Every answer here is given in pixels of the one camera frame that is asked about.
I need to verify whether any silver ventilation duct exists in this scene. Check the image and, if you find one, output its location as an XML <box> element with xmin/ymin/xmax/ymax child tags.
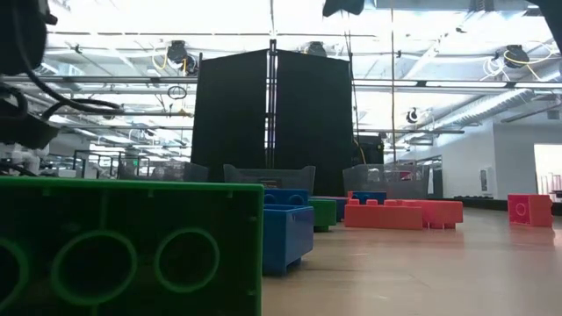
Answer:
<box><xmin>394</xmin><ymin>87</ymin><xmax>562</xmax><ymax>146</ymax></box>

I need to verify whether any grey translucent plastic bin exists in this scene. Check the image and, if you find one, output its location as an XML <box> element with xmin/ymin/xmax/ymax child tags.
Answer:
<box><xmin>222</xmin><ymin>164</ymin><xmax>316</xmax><ymax>197</ymax></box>
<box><xmin>117</xmin><ymin>160</ymin><xmax>210</xmax><ymax>183</ymax></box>
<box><xmin>342</xmin><ymin>162</ymin><xmax>429</xmax><ymax>201</ymax></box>

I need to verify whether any orange long toy brick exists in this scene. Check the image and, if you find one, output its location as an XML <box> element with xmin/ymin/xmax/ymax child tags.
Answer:
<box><xmin>384</xmin><ymin>198</ymin><xmax>465</xmax><ymax>230</ymax></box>
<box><xmin>343</xmin><ymin>198</ymin><xmax>424</xmax><ymax>231</ymax></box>

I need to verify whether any green long toy brick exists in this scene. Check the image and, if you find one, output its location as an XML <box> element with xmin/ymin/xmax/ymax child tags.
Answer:
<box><xmin>0</xmin><ymin>176</ymin><xmax>264</xmax><ymax>316</ymax></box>

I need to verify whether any green square toy brick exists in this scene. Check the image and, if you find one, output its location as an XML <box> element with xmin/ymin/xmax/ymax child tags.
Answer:
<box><xmin>307</xmin><ymin>197</ymin><xmax>338</xmax><ymax>233</ymax></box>

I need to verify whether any black equipment cabinet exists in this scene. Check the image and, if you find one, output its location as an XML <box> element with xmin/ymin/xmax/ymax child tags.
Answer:
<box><xmin>353</xmin><ymin>134</ymin><xmax>386</xmax><ymax>167</ymax></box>

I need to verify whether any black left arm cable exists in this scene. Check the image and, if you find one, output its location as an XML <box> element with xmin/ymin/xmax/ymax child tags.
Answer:
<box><xmin>12</xmin><ymin>43</ymin><xmax>126</xmax><ymax>122</ymax></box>

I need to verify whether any hanging black cable loop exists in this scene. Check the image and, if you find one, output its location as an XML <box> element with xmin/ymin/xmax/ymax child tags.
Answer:
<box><xmin>166</xmin><ymin>84</ymin><xmax>189</xmax><ymax>101</ymax></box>

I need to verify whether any orange square toy brick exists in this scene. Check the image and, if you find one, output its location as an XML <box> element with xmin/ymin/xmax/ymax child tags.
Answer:
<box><xmin>507</xmin><ymin>193</ymin><xmax>555</xmax><ymax>228</ymax></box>

